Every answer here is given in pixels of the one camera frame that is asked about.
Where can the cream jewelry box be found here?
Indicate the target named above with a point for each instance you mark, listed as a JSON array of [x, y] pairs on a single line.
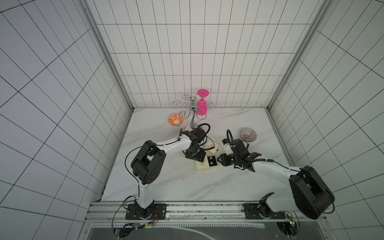
[[211, 147], [208, 164]]

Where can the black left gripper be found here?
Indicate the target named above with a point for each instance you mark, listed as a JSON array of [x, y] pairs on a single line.
[[200, 157]]

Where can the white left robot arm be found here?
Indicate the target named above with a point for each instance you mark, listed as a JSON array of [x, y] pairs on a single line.
[[148, 162]]

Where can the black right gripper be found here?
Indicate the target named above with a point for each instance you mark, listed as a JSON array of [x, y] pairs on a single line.
[[226, 159]]

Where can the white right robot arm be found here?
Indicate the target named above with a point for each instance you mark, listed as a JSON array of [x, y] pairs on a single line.
[[306, 191]]

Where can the purple striped glass bowl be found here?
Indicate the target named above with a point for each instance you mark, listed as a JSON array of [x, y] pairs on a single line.
[[248, 134]]

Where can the orange patterned small bowl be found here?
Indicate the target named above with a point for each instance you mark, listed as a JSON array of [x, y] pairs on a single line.
[[175, 119]]

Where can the chrome jewelry stand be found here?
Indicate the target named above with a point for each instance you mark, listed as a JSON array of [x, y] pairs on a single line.
[[191, 104]]

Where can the pink goblet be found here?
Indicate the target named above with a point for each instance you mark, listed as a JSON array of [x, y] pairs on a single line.
[[202, 104]]

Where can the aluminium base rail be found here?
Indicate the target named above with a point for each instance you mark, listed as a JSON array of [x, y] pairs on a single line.
[[112, 213]]

